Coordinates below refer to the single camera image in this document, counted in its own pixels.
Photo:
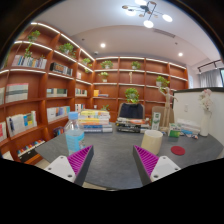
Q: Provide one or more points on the small green white box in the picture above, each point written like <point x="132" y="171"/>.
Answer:
<point x="174" y="130"/>

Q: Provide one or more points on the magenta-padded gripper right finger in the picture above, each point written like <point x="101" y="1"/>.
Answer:
<point x="153" y="165"/>

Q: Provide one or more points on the multi-bulb ceiling lamp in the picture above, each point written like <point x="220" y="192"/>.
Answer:
<point x="147" y="12"/>

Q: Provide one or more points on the green and white carton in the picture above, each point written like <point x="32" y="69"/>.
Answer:
<point x="155" y="120"/>

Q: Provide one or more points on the white vase with flowers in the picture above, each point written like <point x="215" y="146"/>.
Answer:
<point x="205" y="115"/>

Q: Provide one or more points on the clear plastic water bottle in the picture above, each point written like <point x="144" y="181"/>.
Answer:
<point x="74" y="134"/>

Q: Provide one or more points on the stack of colourful books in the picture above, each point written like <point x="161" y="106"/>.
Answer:
<point x="95" y="121"/>

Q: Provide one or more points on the brown cardboard sheet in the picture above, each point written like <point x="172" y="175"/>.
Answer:
<point x="162" y="115"/>

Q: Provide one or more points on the flat round red coaster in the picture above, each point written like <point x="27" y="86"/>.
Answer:
<point x="178" y="150"/>

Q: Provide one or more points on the white partition panel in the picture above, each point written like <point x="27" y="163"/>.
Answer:
<point x="200" y="110"/>

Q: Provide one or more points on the stack of dark books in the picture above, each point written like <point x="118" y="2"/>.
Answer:
<point x="132" y="125"/>

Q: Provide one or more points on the wooden wall shelf unit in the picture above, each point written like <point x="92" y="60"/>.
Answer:
<point x="50" y="96"/>

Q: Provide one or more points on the wooden artist mannequin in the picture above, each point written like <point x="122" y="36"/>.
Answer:
<point x="167" y="107"/>

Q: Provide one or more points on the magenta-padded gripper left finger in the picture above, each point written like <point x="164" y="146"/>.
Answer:
<point x="68" y="164"/>

